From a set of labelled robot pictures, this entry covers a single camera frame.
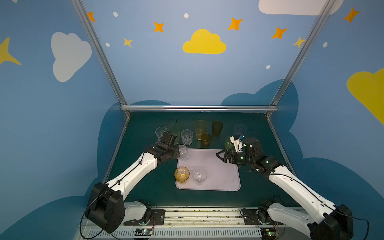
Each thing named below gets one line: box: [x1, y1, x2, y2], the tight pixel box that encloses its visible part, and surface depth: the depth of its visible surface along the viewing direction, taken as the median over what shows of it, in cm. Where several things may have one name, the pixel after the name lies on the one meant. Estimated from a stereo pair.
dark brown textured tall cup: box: [212, 120, 223, 136], surface depth 106 cm
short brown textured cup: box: [201, 133, 212, 147], surface depth 103 cm
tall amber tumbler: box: [195, 120, 207, 141], surface depth 103 cm
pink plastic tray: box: [175, 148, 241, 191], surface depth 88 cm
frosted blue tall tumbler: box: [234, 123, 247, 136], surface depth 99 cm
